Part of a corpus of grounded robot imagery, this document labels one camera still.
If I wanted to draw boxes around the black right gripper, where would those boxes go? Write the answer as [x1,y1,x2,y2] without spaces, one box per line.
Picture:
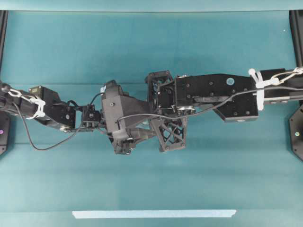
[144,70,189,152]

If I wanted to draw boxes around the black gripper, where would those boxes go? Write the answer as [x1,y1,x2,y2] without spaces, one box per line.
[103,104,156,155]

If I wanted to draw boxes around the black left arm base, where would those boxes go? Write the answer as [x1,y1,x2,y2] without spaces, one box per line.
[0,111,11,155]

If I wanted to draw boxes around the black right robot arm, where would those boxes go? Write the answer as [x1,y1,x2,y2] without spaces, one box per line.
[145,67,303,152]

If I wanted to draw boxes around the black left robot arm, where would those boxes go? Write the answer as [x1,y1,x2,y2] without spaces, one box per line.
[0,80,157,155]

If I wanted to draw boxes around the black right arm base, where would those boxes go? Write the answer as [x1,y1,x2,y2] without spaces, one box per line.
[288,102,303,161]

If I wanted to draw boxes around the white zip tie left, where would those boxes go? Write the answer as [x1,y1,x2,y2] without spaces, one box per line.
[8,88,45,120]

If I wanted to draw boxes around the white zip tie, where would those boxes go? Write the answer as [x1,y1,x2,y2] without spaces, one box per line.
[248,69,279,111]
[8,88,45,120]

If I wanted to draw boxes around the white zip tie right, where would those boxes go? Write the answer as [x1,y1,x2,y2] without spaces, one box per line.
[248,69,279,111]

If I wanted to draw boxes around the light blue tape strip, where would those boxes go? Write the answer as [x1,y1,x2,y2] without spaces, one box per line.
[71,210,237,219]

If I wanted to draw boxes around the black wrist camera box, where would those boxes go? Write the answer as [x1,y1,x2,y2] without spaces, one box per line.
[100,80,150,126]

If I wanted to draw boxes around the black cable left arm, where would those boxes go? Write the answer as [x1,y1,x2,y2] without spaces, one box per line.
[11,93,105,151]

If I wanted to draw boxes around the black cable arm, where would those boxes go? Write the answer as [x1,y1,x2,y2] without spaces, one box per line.
[11,93,105,151]
[117,86,303,123]

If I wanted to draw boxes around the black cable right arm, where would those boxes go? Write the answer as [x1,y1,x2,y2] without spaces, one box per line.
[117,86,303,123]

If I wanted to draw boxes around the black frame post right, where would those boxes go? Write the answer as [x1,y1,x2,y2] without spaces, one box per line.
[289,9,303,67]

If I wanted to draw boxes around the black frame post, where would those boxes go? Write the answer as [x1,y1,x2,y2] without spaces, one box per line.
[0,10,9,65]
[289,9,303,67]

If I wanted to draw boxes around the black frame post left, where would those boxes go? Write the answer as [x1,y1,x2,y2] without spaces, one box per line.
[0,10,9,65]

